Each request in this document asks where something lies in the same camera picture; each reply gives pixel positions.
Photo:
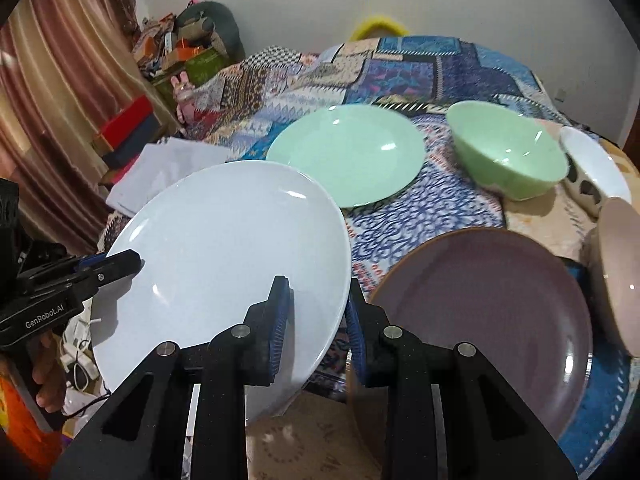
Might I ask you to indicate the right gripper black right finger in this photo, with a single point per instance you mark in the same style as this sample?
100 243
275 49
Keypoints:
450 413

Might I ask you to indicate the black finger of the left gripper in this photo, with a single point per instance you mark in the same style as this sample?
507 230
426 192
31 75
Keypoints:
106 269

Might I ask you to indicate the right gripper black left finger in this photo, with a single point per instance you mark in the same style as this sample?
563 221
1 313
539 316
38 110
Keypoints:
139 432

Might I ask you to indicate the white plate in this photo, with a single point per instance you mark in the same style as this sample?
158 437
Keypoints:
210 247

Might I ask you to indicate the pink bowl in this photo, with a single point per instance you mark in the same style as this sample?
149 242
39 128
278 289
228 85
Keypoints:
614 273

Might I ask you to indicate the green bowl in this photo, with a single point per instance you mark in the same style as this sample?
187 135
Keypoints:
505 152

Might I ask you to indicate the white bowl with black spots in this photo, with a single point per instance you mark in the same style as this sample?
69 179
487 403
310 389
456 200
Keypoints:
593 177

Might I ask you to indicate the person's left hand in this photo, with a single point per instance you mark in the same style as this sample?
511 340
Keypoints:
49 375

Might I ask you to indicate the white folded cloth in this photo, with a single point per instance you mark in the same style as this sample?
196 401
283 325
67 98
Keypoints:
158 167

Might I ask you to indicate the purple plate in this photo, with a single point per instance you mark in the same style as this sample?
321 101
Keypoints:
507 296

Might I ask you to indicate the red and blue box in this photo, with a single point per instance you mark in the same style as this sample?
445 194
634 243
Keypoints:
124 136

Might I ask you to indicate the pink bunny toy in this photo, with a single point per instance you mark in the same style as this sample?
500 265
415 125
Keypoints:
183 94

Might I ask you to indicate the striped pink curtain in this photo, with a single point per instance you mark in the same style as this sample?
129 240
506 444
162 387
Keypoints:
66 70

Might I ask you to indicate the patterned patchwork blanket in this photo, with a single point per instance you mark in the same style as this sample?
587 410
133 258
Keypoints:
246 106

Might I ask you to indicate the green box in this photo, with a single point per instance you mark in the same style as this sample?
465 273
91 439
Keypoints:
200 69

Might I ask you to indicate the green plate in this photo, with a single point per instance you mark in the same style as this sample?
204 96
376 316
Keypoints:
360 154

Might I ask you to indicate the yellow ring object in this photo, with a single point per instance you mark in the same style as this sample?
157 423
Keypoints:
378 26

